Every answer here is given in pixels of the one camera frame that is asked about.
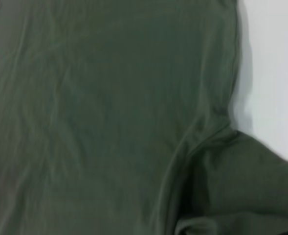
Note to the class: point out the dark green t-shirt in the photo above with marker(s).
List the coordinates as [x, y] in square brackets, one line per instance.
[109, 122]

